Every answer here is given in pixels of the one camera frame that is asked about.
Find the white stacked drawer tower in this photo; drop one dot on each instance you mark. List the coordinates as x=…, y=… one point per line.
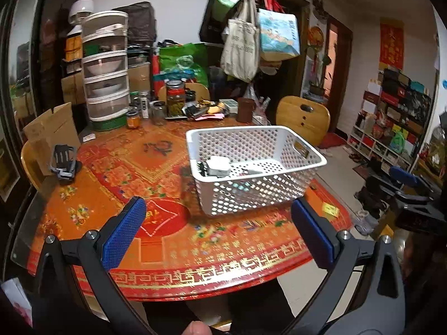
x=105, y=65

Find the red floral tablecloth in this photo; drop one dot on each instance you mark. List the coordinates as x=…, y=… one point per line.
x=179, y=252

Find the orange jar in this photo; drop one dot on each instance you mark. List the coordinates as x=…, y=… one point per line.
x=133, y=119

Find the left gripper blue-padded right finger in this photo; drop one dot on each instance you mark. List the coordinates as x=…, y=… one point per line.
x=318, y=234

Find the red wall scroll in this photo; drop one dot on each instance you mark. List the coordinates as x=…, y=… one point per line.
x=392, y=45

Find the brown mug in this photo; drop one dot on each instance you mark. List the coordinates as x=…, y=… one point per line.
x=246, y=107

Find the white perforated plastic basket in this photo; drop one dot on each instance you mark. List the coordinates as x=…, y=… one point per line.
x=278, y=164

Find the clear glass jar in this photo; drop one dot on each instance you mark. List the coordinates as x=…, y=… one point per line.
x=158, y=113

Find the wooden chair at left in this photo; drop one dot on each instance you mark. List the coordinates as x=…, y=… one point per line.
x=31, y=167

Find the white square charger plug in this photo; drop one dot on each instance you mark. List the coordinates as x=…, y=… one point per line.
x=218, y=166

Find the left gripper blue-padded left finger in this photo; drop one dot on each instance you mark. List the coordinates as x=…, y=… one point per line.
x=118, y=233

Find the yellow paper tag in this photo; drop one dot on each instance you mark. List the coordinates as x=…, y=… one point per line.
x=330, y=210

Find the beige canvas tote bag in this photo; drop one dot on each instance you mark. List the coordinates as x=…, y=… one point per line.
x=241, y=53

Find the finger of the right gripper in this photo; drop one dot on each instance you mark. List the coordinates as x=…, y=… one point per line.
x=400, y=175

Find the blue printed tote bag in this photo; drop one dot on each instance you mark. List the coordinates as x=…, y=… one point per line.
x=279, y=36

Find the green shopping bag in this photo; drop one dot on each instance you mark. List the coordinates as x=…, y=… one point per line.
x=190, y=58

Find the cardboard box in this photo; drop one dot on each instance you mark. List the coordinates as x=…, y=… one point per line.
x=55, y=126

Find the white storage shelf unit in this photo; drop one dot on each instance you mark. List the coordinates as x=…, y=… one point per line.
x=392, y=121

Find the red-lid pickle jar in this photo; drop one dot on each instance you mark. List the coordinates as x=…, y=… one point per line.
x=175, y=97

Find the teal charger block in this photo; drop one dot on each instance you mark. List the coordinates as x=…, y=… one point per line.
x=241, y=186

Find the wooden chair with holes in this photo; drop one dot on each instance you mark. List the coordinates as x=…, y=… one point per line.
x=306, y=118

